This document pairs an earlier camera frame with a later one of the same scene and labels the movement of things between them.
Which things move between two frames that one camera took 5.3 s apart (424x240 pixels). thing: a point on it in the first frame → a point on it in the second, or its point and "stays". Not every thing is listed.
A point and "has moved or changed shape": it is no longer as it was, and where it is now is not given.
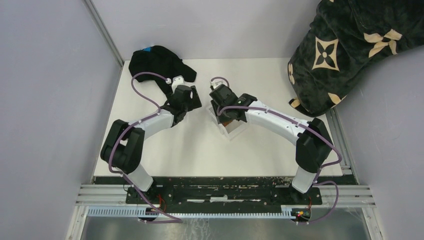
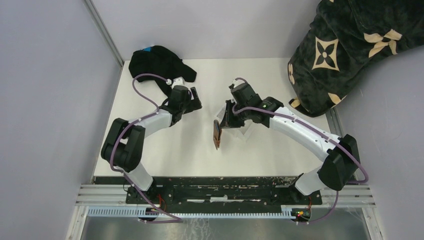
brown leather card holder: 225,123 has moved or changed shape
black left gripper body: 194,102 stays
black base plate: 225,192 stays
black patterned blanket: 346,39 stays
